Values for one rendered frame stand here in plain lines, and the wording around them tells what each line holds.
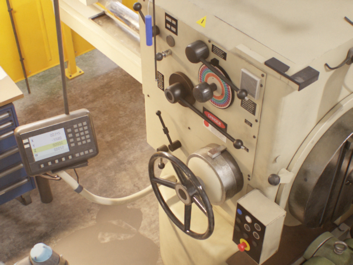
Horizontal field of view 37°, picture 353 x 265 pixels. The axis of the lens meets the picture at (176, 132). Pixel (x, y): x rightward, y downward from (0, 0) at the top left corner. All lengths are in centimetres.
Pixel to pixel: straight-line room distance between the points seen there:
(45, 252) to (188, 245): 92
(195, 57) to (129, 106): 263
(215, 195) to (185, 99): 39
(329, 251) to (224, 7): 92
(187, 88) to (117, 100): 251
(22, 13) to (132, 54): 164
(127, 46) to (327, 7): 131
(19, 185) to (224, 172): 186
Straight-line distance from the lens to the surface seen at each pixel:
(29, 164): 241
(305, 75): 164
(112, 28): 310
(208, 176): 200
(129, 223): 359
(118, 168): 392
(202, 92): 183
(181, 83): 205
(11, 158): 342
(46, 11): 446
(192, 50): 183
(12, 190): 360
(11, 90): 318
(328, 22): 189
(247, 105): 182
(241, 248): 207
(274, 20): 186
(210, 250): 273
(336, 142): 197
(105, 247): 349
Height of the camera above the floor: 284
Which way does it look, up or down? 43 degrees down
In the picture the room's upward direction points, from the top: straight up
